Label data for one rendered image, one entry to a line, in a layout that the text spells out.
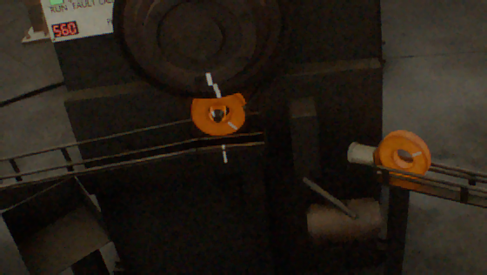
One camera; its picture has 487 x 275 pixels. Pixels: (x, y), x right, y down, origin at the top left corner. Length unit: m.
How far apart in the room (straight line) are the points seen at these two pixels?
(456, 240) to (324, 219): 0.82
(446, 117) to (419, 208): 0.67
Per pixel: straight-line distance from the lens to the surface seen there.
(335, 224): 1.80
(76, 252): 1.76
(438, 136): 2.98
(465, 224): 2.54
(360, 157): 1.76
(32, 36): 4.65
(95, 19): 1.76
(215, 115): 1.71
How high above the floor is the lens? 1.79
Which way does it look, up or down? 36 degrees down
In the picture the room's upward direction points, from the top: 9 degrees counter-clockwise
